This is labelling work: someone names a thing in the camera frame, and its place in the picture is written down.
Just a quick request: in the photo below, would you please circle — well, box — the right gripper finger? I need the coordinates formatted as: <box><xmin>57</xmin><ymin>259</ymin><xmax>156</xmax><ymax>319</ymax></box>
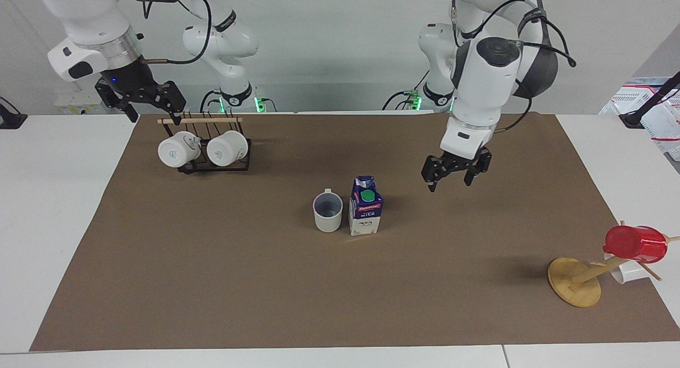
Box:
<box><xmin>151</xmin><ymin>81</ymin><xmax>187</xmax><ymax>126</ymax></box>
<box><xmin>95</xmin><ymin>78</ymin><xmax>139</xmax><ymax>123</ymax></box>

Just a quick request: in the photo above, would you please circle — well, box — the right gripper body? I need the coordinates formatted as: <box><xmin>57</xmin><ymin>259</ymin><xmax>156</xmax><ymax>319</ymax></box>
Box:
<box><xmin>99</xmin><ymin>57</ymin><xmax>160</xmax><ymax>101</ymax></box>

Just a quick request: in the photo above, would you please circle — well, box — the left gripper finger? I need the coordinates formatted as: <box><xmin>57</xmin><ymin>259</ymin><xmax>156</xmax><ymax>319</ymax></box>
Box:
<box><xmin>421</xmin><ymin>153</ymin><xmax>453</xmax><ymax>193</ymax></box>
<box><xmin>463</xmin><ymin>148</ymin><xmax>493</xmax><ymax>187</ymax></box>

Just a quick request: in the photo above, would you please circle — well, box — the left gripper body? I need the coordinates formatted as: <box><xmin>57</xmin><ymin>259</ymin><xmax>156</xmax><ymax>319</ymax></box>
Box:
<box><xmin>443</xmin><ymin>148</ymin><xmax>483</xmax><ymax>173</ymax></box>

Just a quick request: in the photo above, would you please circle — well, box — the blue and white milk carton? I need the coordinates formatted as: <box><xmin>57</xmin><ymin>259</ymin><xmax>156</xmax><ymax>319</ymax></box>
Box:
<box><xmin>348</xmin><ymin>175</ymin><xmax>385</xmax><ymax>237</ymax></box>

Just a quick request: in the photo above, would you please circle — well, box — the wooden cup tree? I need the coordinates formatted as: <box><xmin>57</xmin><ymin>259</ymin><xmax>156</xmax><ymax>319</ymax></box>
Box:
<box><xmin>547</xmin><ymin>219</ymin><xmax>680</xmax><ymax>309</ymax></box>

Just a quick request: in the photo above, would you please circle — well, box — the red plastic cup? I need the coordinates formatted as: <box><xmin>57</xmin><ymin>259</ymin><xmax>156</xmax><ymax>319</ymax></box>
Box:
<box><xmin>602</xmin><ymin>225</ymin><xmax>669</xmax><ymax>264</ymax></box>

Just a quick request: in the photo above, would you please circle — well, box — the white plastic cup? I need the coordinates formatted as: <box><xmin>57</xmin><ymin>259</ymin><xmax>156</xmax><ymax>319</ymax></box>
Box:
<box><xmin>605</xmin><ymin>253</ymin><xmax>652</xmax><ymax>285</ymax></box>

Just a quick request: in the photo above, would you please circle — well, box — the white box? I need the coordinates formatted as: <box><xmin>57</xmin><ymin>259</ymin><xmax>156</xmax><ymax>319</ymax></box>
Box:
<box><xmin>53</xmin><ymin>89</ymin><xmax>103</xmax><ymax>115</ymax></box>

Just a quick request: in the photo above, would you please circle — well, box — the grey mug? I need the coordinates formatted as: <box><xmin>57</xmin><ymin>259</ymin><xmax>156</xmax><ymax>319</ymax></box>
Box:
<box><xmin>312</xmin><ymin>188</ymin><xmax>344</xmax><ymax>233</ymax></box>

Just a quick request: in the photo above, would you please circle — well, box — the white and red crate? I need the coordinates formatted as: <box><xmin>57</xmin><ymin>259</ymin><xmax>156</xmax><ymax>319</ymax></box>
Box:
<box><xmin>599</xmin><ymin>76</ymin><xmax>680</xmax><ymax>162</ymax></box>

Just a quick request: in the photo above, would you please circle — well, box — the black cable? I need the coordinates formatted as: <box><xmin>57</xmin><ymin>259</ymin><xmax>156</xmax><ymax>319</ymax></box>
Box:
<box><xmin>450</xmin><ymin>0</ymin><xmax>577</xmax><ymax>69</ymax></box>
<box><xmin>199</xmin><ymin>89</ymin><xmax>225</xmax><ymax>114</ymax></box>
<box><xmin>381</xmin><ymin>70</ymin><xmax>431</xmax><ymax>112</ymax></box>
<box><xmin>139</xmin><ymin>0</ymin><xmax>213</xmax><ymax>66</ymax></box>
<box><xmin>496</xmin><ymin>80</ymin><xmax>533</xmax><ymax>133</ymax></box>

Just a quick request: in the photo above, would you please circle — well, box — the black wire cup rack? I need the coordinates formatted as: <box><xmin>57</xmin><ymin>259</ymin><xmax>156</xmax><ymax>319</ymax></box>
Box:
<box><xmin>157</xmin><ymin>110</ymin><xmax>252</xmax><ymax>175</ymax></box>

